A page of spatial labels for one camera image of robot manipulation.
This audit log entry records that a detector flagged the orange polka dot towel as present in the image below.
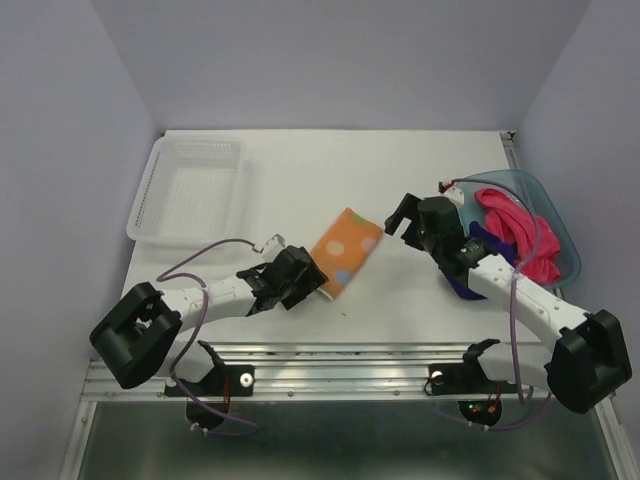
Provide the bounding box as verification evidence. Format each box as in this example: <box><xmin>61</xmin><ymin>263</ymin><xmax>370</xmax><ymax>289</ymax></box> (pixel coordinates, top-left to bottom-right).
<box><xmin>311</xmin><ymin>208</ymin><xmax>384</xmax><ymax>301</ymax></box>

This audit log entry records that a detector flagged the purple towel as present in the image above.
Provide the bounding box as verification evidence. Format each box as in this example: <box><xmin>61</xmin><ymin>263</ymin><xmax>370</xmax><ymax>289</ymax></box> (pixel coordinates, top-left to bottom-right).
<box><xmin>438</xmin><ymin>221</ymin><xmax>516</xmax><ymax>301</ymax></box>

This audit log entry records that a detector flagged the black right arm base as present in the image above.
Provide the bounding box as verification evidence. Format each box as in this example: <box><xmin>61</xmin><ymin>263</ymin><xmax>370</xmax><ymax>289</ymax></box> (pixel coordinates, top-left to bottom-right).
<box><xmin>423</xmin><ymin>339</ymin><xmax>510</xmax><ymax>430</ymax></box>

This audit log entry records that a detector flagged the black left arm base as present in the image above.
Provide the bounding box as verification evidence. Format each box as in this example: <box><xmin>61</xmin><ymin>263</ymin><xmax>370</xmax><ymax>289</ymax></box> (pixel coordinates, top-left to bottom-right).
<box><xmin>164</xmin><ymin>341</ymin><xmax>259</xmax><ymax>437</ymax></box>

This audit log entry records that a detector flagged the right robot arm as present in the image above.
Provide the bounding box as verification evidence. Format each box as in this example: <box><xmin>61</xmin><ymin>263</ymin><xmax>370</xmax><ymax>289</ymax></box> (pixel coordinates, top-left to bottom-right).
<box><xmin>384</xmin><ymin>194</ymin><xmax>632</xmax><ymax>414</ymax></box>

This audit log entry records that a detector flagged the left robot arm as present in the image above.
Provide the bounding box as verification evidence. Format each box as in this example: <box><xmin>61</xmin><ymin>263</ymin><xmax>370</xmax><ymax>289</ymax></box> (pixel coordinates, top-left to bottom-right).
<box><xmin>89</xmin><ymin>246</ymin><xmax>328</xmax><ymax>394</ymax></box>

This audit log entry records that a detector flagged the blue plastic tub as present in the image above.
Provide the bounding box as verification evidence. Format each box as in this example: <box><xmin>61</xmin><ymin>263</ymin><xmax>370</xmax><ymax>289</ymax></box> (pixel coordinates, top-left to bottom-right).
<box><xmin>456</xmin><ymin>170</ymin><xmax>581</xmax><ymax>291</ymax></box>

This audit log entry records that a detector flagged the pink towel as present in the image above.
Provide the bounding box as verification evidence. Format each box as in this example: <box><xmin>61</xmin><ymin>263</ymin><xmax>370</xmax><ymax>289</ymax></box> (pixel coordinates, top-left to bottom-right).
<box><xmin>474</xmin><ymin>188</ymin><xmax>562</xmax><ymax>285</ymax></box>

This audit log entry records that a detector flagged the white plastic basket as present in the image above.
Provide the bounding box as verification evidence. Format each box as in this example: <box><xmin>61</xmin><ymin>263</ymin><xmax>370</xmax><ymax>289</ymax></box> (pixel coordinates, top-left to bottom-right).
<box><xmin>126</xmin><ymin>134</ymin><xmax>245</xmax><ymax>247</ymax></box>

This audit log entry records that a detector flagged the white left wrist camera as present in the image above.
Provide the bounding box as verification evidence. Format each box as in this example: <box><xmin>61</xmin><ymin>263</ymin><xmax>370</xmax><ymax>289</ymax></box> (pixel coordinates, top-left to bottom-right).
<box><xmin>252</xmin><ymin>234</ymin><xmax>286</xmax><ymax>263</ymax></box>

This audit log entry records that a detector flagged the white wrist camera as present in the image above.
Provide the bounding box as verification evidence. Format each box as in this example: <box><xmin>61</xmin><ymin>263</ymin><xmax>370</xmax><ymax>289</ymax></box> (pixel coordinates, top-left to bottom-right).
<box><xmin>252</xmin><ymin>234</ymin><xmax>286</xmax><ymax>263</ymax></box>
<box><xmin>438</xmin><ymin>180</ymin><xmax>465</xmax><ymax>208</ymax></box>

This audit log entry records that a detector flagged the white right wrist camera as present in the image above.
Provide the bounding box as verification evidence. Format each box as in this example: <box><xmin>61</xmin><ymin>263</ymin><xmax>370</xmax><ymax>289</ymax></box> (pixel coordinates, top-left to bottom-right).
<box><xmin>438</xmin><ymin>180</ymin><xmax>465</xmax><ymax>208</ymax></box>

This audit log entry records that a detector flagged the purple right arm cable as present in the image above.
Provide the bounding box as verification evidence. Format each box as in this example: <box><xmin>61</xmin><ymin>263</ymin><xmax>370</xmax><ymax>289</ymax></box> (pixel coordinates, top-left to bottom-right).
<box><xmin>447</xmin><ymin>177</ymin><xmax>554</xmax><ymax>434</ymax></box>

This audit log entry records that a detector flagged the aluminium mounting rail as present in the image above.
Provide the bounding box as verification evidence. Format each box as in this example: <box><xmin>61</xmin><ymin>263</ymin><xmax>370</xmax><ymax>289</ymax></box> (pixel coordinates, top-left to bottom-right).
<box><xmin>81</xmin><ymin>342</ymin><xmax>551</xmax><ymax>402</ymax></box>

